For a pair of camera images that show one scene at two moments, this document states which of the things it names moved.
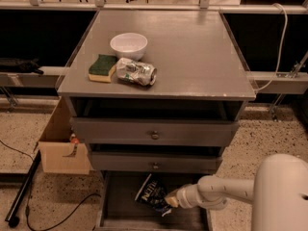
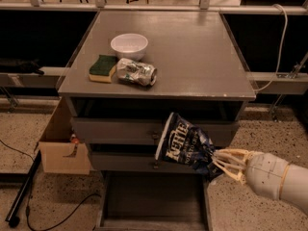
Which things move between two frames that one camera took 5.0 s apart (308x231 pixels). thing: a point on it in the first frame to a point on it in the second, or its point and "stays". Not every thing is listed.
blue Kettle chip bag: (152, 195) to (190, 144)
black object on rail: (15, 64) stays
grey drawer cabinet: (156, 91) stays
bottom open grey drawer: (118, 210) stays
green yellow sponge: (102, 68) stays
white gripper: (183, 196) to (266, 173)
